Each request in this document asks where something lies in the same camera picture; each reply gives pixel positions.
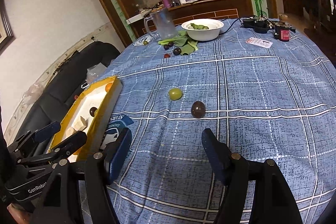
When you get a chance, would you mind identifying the blue plaid tablecloth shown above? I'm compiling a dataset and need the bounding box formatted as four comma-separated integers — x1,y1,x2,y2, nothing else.
102,20,335,223

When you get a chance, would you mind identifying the green grape fruit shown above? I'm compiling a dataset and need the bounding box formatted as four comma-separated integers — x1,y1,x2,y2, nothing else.
169,88,183,101

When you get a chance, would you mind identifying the yellow cardboard tray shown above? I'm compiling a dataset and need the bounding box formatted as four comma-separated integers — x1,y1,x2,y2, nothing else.
47,76,122,162

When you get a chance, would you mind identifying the green leafy vegetable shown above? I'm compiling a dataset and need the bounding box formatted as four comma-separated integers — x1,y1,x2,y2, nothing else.
158,31,198,56

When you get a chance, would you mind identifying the person left hand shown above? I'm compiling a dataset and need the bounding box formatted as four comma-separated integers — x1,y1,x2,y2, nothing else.
7,203,32,224

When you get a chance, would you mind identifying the wooden counter cabinet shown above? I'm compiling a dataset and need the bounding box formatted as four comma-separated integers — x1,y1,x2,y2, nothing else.
126,0,253,38

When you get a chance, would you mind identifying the clear plastic bag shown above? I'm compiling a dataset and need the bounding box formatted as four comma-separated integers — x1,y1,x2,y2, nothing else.
86,63,106,84

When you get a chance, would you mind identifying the white red paper card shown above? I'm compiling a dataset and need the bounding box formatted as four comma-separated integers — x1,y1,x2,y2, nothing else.
246,38,273,49

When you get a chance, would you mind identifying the white bowl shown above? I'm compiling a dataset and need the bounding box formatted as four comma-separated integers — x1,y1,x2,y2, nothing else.
181,19,224,42

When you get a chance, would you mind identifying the black sofa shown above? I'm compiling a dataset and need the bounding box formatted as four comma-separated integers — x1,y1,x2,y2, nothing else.
16,41,120,139

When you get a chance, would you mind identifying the dark plum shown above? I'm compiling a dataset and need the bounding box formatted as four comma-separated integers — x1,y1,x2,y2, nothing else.
89,107,97,117
191,101,206,119

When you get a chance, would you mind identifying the red black jar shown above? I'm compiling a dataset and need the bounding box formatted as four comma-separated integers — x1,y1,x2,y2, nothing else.
274,22,296,42

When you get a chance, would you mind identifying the black charger device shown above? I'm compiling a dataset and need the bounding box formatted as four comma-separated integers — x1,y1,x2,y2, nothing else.
241,16,274,34

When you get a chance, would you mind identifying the orange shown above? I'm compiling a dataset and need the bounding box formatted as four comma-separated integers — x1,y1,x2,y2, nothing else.
105,83,113,93

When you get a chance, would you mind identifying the glass beer mug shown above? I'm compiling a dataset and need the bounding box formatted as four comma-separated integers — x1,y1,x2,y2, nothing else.
144,8,178,40

